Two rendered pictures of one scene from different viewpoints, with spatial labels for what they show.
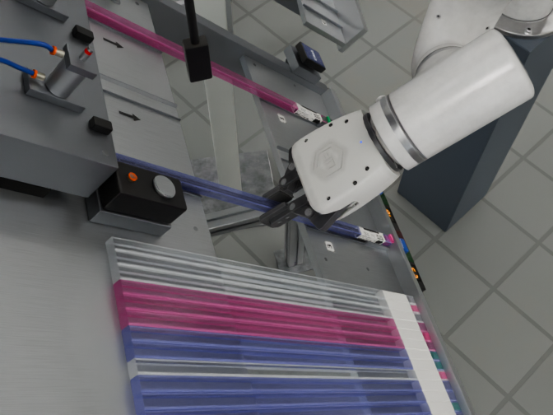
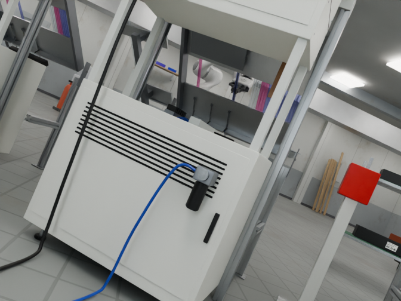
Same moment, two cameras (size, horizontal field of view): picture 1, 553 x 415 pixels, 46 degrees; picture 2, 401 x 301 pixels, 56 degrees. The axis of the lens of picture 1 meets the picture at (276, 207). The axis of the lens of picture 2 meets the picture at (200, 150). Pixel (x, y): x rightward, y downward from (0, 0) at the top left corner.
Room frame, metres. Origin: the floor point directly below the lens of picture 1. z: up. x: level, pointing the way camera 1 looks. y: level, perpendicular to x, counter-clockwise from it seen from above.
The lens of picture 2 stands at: (-0.68, 1.71, 0.57)
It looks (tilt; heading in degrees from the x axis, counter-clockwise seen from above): 1 degrees down; 303
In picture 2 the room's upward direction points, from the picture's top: 24 degrees clockwise
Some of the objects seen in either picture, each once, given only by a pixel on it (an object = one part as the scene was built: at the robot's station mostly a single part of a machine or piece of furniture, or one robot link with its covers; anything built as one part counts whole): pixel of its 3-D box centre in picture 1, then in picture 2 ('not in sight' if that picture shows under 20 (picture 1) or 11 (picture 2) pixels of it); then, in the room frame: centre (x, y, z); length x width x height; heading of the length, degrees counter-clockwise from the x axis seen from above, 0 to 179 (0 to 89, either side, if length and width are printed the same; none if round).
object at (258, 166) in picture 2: not in sight; (163, 195); (0.25, 0.43, 0.31); 0.70 x 0.65 x 0.62; 16
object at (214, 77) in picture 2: not in sight; (207, 81); (0.97, -0.50, 1.00); 0.19 x 0.12 x 0.24; 62
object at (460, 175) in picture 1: (472, 116); not in sight; (0.98, -0.47, 0.35); 0.18 x 0.18 x 0.70; 43
